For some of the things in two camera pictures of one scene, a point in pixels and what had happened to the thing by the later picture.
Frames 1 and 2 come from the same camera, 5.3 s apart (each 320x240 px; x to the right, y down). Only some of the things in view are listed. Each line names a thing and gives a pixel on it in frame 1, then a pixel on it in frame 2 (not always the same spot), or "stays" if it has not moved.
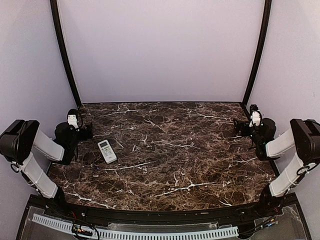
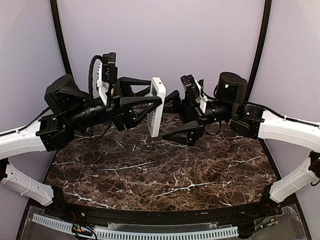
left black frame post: (64, 51) stays
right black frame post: (259, 58) stays
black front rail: (52, 204) stays
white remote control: (107, 151) -> (158, 89)
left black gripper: (84, 136) -> (129, 114)
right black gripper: (238, 127) -> (190, 113)
